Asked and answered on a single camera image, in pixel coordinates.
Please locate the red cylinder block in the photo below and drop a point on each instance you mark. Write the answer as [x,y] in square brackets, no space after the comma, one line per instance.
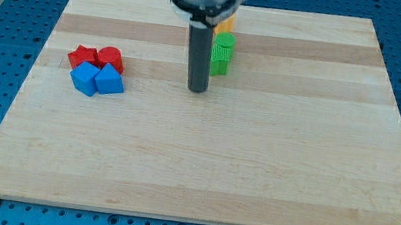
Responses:
[111,55]

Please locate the green star block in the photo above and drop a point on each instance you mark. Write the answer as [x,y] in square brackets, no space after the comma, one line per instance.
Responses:
[220,59]

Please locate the yellow block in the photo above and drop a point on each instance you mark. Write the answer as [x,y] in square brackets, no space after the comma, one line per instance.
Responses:
[225,26]

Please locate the wooden board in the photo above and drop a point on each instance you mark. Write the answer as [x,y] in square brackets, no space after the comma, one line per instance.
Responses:
[304,129]

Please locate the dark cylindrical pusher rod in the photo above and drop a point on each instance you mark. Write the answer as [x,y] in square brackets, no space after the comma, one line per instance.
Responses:
[199,56]

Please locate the blue cube block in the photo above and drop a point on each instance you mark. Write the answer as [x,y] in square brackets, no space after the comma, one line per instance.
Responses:
[83,78]

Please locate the blue pentagon block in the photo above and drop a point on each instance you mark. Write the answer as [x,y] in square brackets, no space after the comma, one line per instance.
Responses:
[109,81]

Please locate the red star block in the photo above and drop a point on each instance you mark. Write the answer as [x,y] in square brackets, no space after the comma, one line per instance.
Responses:
[83,54]

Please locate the green cylinder block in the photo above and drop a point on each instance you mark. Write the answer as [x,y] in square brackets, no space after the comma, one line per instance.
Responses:
[227,41]

